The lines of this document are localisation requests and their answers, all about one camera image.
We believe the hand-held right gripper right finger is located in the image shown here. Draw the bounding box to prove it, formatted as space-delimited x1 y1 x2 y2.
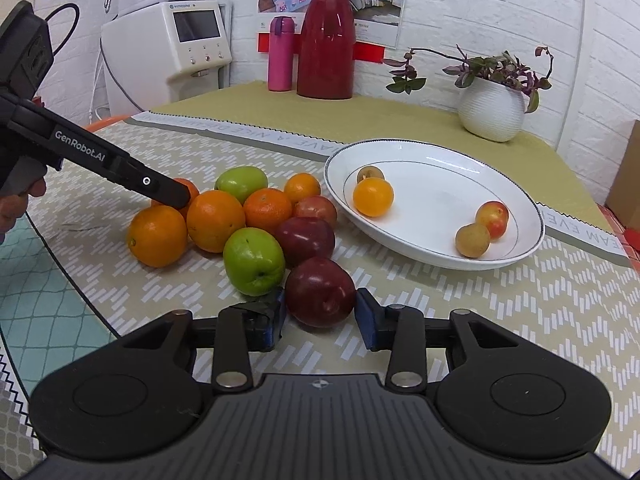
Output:
354 289 521 390

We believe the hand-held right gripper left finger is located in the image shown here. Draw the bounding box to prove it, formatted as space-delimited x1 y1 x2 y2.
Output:
119 289 288 392

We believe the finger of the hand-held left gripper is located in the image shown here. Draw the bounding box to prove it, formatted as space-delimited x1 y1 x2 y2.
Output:
107 155 192 210

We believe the dark red apple front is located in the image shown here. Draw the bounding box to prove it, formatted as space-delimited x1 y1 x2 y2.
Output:
284 257 357 329

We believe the dark red apple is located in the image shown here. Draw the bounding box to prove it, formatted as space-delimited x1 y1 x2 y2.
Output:
273 216 336 268
284 257 357 329

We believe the white plate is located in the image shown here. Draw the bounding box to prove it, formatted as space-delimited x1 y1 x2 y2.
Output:
323 139 546 272

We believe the person's left hand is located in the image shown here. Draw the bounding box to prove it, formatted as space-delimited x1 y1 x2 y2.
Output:
0 179 47 245

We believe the large orange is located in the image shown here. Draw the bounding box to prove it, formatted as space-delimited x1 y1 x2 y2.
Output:
126 205 189 268
186 189 246 254

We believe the large green apple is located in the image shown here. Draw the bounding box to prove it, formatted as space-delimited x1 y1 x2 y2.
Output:
222 227 287 297

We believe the dark red apple middle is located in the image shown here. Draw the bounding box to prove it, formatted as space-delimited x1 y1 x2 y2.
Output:
273 216 336 268

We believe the red apple back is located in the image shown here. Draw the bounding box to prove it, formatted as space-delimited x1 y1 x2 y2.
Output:
293 195 338 231

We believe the white water dispenser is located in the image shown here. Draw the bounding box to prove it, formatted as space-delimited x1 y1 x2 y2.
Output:
99 1 234 117

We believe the small orange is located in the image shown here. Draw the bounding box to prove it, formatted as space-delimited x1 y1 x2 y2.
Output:
352 178 395 218
284 172 322 204

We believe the tan round fruit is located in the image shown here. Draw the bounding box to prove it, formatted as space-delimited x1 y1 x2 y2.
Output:
454 223 491 259

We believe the red yellow fruit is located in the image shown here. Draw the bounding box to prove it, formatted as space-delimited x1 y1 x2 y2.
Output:
474 200 510 240

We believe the pink bottle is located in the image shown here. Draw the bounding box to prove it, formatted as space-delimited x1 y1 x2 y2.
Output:
267 15 296 93

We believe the red thermos jug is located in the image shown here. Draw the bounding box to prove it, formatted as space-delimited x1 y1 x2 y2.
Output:
296 0 357 100

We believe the white ribbed flower pot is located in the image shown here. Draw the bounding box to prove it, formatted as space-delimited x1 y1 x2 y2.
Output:
457 77 527 143

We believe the purple green trailing plant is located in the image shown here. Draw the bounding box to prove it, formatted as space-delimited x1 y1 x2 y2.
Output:
383 45 555 114

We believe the cardboard box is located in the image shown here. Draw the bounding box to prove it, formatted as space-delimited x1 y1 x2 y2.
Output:
604 120 640 223

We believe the black cable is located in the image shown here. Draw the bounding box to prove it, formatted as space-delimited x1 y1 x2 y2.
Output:
42 2 81 59

